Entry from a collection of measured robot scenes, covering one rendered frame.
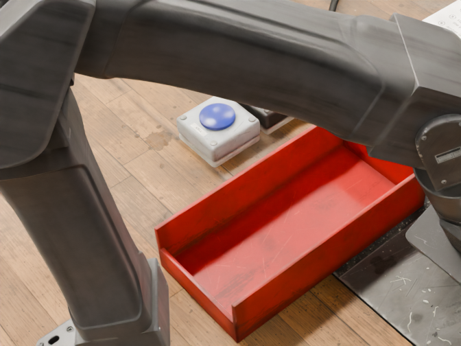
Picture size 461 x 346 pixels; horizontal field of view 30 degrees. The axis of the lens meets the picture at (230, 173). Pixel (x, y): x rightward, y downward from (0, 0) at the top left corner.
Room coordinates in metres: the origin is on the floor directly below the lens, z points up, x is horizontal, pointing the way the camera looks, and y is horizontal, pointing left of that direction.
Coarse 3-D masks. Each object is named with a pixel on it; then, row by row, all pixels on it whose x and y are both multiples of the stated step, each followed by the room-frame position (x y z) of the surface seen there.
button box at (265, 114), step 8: (336, 0) 0.92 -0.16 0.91; (240, 104) 0.72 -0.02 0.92; (256, 112) 0.70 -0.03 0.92; (264, 112) 0.69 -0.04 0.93; (272, 112) 0.69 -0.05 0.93; (264, 120) 0.69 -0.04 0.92; (272, 120) 0.69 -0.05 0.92; (280, 120) 0.70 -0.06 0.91; (288, 120) 0.71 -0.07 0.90; (264, 128) 0.69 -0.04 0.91; (272, 128) 0.69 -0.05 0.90
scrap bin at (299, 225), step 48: (288, 144) 0.61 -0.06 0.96; (336, 144) 0.65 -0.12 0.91; (240, 192) 0.57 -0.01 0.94; (288, 192) 0.60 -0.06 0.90; (336, 192) 0.59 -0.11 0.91; (384, 192) 0.58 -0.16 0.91; (192, 240) 0.54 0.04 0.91; (240, 240) 0.54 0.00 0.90; (288, 240) 0.53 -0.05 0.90; (336, 240) 0.49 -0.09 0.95; (192, 288) 0.47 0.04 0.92; (240, 288) 0.48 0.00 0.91; (288, 288) 0.46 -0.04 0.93; (240, 336) 0.42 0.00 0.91
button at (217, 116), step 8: (216, 104) 0.70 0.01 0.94; (224, 104) 0.70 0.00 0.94; (200, 112) 0.70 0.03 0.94; (208, 112) 0.69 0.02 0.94; (216, 112) 0.69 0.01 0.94; (224, 112) 0.69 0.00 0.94; (232, 112) 0.69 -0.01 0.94; (200, 120) 0.68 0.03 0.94; (208, 120) 0.68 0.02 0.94; (216, 120) 0.68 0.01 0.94; (224, 120) 0.68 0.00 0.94; (232, 120) 0.68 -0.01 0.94; (208, 128) 0.67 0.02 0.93; (216, 128) 0.67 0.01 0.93; (224, 128) 0.67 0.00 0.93
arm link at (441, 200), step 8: (416, 168) 0.37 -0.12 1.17; (416, 176) 0.37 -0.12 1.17; (424, 176) 0.37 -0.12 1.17; (424, 184) 0.36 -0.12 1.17; (432, 184) 0.36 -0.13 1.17; (432, 192) 0.36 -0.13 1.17; (440, 192) 0.35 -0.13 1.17; (448, 192) 0.35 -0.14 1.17; (456, 192) 0.35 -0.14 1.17; (432, 200) 0.36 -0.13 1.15; (440, 200) 0.35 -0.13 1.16; (448, 200) 0.35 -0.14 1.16; (456, 200) 0.35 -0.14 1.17; (440, 208) 0.36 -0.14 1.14; (448, 208) 0.36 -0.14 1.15; (456, 208) 0.35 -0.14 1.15; (448, 216) 0.36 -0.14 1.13; (456, 216) 0.36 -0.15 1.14
